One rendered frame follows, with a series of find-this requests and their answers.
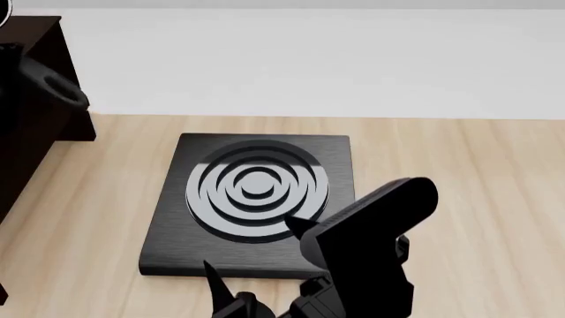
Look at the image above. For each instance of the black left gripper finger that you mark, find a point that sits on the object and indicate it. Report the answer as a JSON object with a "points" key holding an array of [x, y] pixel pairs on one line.
{"points": [[218, 288]]}

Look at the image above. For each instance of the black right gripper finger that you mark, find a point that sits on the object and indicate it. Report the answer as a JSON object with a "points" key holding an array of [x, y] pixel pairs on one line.
{"points": [[302, 226]]}

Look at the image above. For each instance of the dark brown wooden cabinet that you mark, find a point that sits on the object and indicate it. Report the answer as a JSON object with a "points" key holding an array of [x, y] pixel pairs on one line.
{"points": [[42, 165]]}

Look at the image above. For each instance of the black electric stove base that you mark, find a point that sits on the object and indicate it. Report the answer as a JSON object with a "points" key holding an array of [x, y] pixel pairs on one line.
{"points": [[167, 238]]}

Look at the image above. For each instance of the white round rim object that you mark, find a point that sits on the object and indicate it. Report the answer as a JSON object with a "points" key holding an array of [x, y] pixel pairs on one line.
{"points": [[7, 11]]}

